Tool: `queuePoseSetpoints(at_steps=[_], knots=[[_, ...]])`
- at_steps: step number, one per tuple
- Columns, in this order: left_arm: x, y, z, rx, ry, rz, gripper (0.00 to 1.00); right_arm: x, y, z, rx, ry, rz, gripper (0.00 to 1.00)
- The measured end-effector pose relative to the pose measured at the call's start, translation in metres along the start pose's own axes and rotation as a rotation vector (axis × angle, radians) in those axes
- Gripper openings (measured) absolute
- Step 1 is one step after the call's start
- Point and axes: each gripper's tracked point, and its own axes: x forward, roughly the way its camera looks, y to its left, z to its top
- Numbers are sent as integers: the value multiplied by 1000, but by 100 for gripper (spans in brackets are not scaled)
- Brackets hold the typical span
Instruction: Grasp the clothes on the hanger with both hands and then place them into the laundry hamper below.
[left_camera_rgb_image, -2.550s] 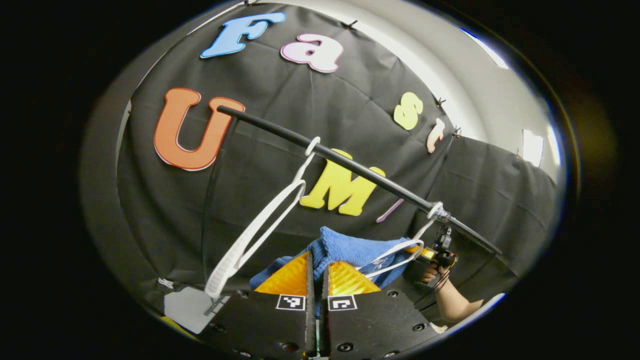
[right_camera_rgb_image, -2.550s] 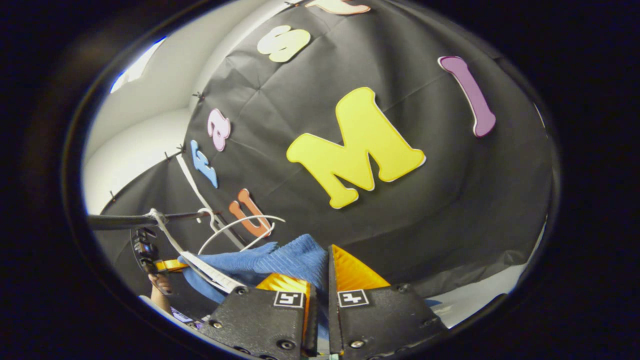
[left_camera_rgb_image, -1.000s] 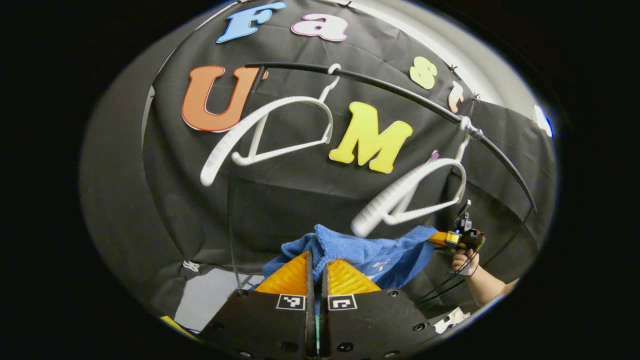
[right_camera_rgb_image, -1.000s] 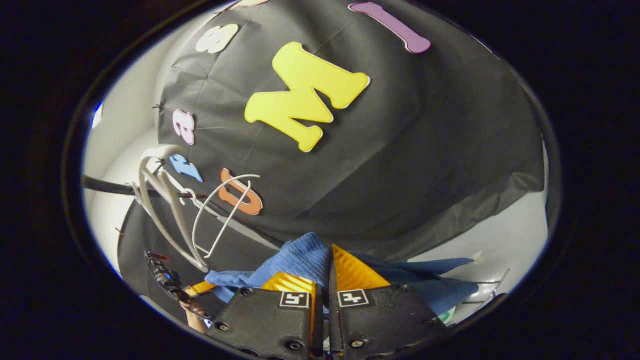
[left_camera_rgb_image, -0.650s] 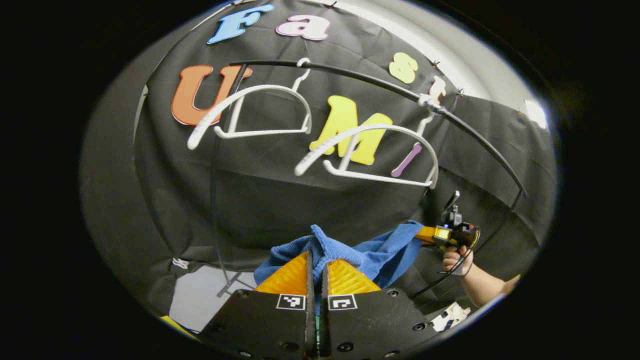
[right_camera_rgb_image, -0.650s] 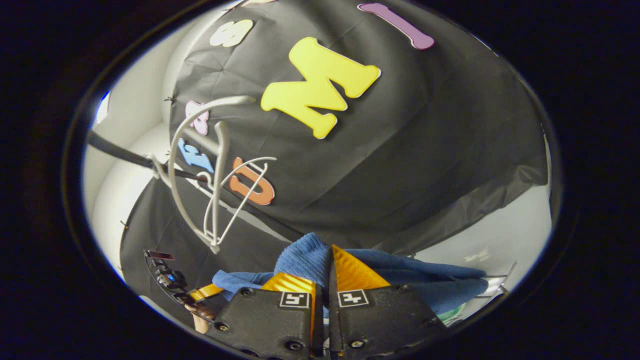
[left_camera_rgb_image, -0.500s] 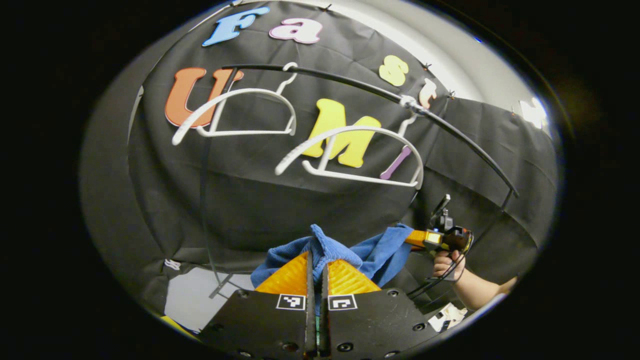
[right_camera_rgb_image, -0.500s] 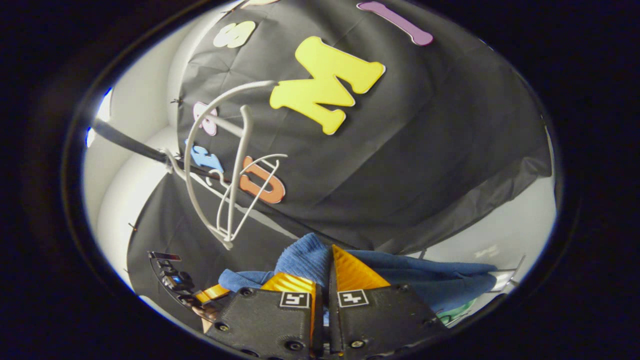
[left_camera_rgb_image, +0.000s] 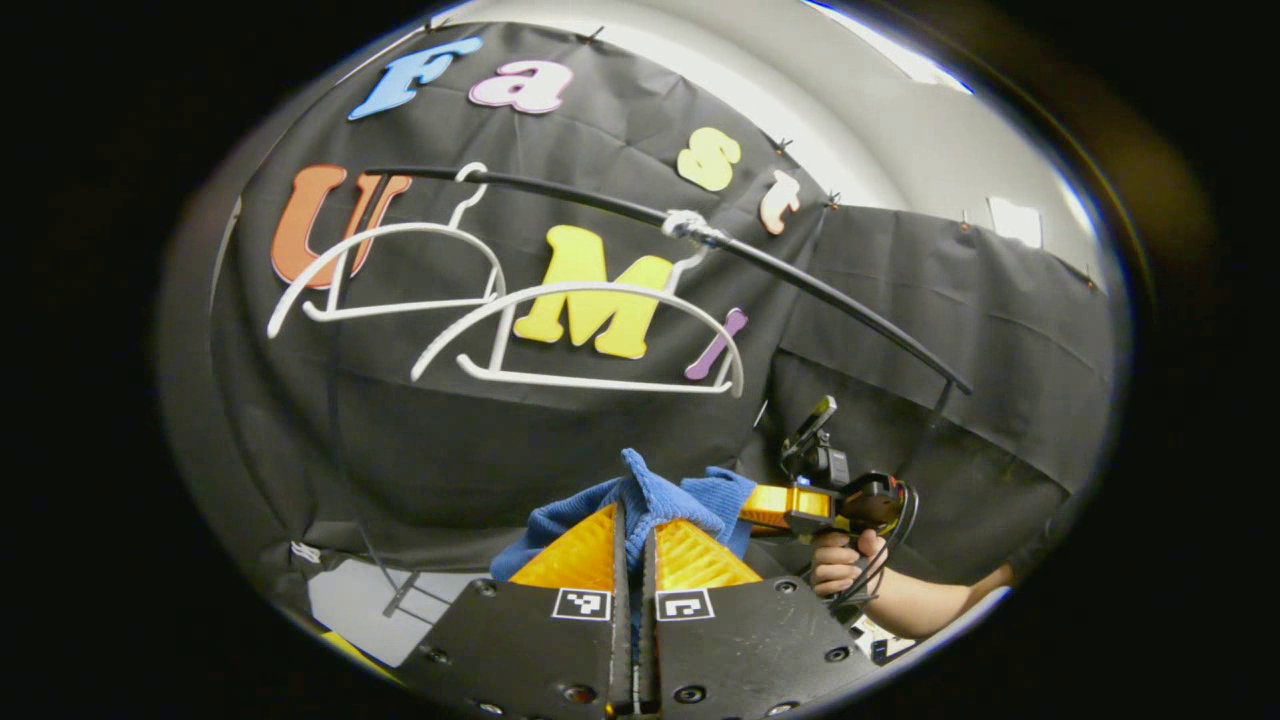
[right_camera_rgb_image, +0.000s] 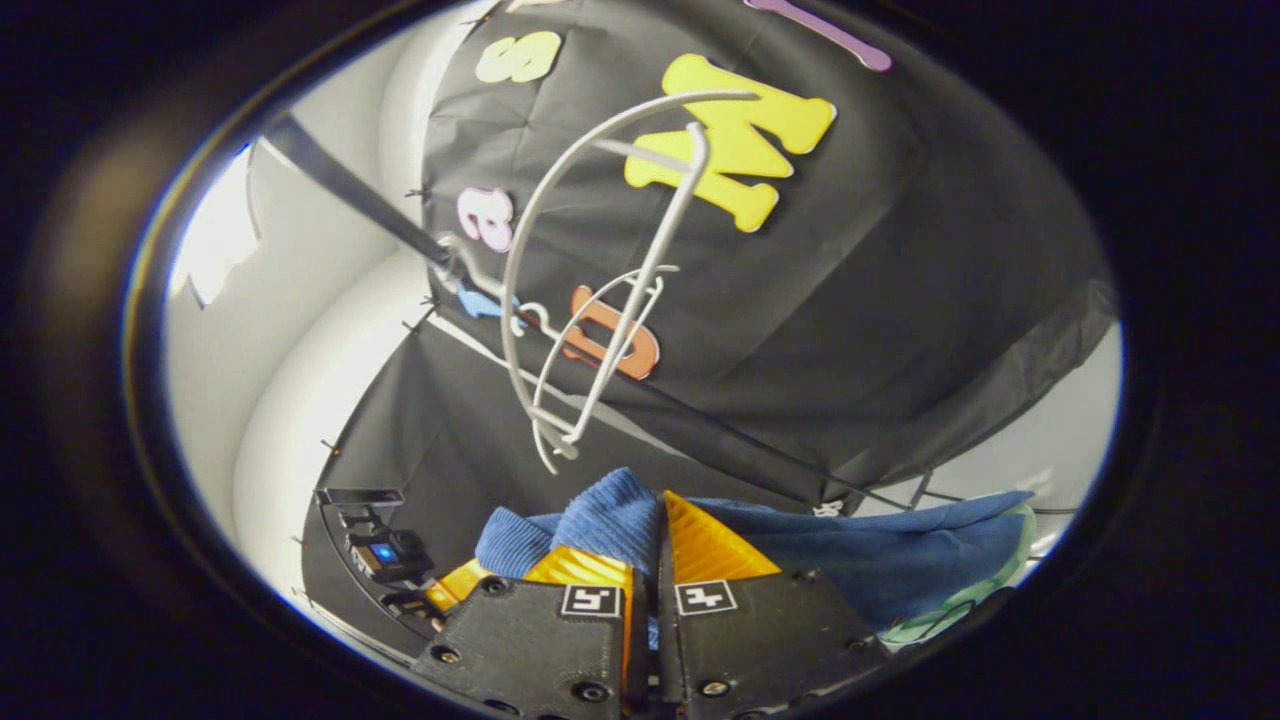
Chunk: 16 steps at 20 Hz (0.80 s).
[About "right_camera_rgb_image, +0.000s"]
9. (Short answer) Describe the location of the ceiling light panel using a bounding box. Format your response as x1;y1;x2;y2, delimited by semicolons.
172;148;263;311

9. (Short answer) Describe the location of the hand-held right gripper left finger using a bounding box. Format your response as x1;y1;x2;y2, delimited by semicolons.
410;545;648;719

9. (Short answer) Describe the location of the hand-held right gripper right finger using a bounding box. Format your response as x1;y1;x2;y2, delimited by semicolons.
658;489;893;719

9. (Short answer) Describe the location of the blue corduroy shirt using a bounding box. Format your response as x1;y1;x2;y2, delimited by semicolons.
475;468;1036;633

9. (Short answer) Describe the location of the black clothes rail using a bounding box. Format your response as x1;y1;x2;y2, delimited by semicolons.
262;112;936;511

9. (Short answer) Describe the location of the green laundry hamper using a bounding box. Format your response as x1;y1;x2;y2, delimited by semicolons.
878;503;1039;648

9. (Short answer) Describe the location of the white clothes hanger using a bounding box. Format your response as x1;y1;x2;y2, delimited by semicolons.
515;263;683;463
437;88;763;476

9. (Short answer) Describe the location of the black backdrop cloth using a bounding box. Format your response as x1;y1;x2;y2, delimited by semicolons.
300;0;1119;641

